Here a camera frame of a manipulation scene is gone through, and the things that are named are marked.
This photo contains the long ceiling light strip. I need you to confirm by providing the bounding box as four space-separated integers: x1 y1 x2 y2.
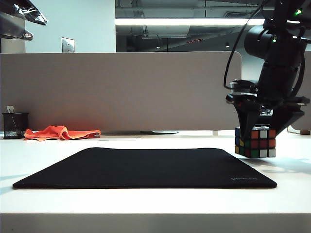
115 18 266 26

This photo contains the grey metal divider base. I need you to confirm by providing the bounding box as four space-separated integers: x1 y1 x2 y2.
102 130 180 136

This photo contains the black UGREEN mouse pad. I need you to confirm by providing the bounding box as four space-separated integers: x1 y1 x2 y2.
12 147 277 190

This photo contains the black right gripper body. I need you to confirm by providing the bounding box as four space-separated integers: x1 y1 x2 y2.
225 93 311 117

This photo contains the wide grey desk divider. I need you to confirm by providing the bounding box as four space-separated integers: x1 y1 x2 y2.
0 51 243 132

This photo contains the metal wall switch plate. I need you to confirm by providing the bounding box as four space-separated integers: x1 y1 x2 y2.
61 37 75 53

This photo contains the orange cloth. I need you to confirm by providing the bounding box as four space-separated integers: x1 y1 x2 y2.
24 125 102 141

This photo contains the long black cable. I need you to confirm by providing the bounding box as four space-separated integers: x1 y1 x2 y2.
223 4 261 90

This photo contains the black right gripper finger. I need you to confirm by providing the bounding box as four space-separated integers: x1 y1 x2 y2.
234 102 261 143
269 110 305 136

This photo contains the scrambled Rubik's cube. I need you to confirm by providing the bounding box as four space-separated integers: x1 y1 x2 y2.
234 124 277 159

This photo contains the black mesh pen holder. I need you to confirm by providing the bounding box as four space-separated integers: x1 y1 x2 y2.
2 112 30 140

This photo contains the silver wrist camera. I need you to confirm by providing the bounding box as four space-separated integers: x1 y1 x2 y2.
229 79 259 96

